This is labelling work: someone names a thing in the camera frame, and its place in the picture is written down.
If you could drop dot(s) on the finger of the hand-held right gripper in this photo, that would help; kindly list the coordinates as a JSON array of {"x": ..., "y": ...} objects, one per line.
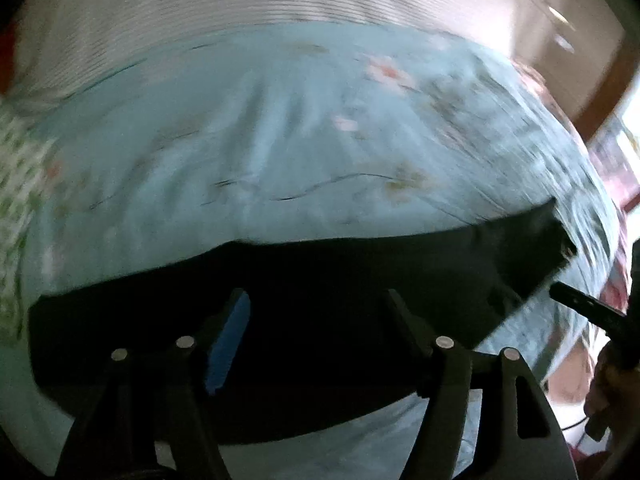
[{"x": 582, "y": 304}]

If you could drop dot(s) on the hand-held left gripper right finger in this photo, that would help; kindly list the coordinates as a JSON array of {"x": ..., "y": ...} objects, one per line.
[{"x": 406, "y": 327}]

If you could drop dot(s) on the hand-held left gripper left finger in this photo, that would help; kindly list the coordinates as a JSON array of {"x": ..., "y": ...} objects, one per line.
[{"x": 231, "y": 340}]

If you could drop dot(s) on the black pants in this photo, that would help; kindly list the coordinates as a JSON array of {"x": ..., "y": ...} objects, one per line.
[{"x": 325, "y": 310}]

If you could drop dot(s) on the person's right hand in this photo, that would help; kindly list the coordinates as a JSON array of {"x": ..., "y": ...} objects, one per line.
[{"x": 607, "y": 385}]

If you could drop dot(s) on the light blue floral bed sheet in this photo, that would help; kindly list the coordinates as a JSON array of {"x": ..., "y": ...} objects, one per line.
[{"x": 280, "y": 150}]

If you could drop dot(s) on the green floral white cloth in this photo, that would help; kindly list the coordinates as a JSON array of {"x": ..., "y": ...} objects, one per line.
[{"x": 22, "y": 200}]

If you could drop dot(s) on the wooden cabinet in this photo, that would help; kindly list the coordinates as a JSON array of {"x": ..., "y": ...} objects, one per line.
[{"x": 565, "y": 25}]

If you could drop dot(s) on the white striped bed cover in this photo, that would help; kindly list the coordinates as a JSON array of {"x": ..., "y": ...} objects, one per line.
[{"x": 240, "y": 5}]

